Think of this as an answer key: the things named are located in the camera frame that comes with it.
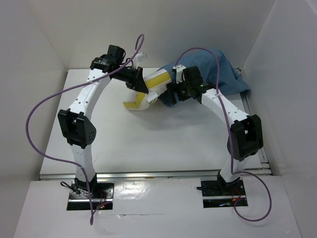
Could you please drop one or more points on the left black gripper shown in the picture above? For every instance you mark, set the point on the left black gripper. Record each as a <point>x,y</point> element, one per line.
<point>136,82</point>

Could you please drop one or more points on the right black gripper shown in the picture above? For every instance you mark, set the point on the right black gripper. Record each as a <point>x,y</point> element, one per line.
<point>172,88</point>

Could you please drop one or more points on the white pillow yellow edge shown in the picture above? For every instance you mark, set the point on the white pillow yellow edge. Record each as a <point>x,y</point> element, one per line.
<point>156,84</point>

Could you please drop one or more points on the blue pillowcase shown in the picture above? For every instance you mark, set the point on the blue pillowcase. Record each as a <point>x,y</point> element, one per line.
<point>214,67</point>

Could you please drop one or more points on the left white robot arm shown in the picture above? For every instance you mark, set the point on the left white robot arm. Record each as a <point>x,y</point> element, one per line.
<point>75,122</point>

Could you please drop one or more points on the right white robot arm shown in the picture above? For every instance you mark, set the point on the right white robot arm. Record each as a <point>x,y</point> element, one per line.
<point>245,137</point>

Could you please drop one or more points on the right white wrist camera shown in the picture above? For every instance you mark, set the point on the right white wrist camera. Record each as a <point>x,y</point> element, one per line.
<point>178,71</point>

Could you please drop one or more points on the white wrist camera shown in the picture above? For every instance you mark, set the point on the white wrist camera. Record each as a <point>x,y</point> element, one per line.
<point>139,57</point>
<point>178,71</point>

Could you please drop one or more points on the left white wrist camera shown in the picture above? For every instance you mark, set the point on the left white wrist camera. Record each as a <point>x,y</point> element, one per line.
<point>139,57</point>

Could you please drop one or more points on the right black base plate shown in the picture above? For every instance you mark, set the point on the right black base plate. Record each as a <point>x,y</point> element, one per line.
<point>213,197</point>

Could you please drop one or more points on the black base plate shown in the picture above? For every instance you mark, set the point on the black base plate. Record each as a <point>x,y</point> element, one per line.
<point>213,197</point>
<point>78,199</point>

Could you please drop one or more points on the aluminium front rail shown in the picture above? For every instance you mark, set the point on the aluminium front rail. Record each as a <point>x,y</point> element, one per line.
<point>150,175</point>

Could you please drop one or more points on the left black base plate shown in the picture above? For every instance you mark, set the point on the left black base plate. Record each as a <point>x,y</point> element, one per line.
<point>78,199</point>

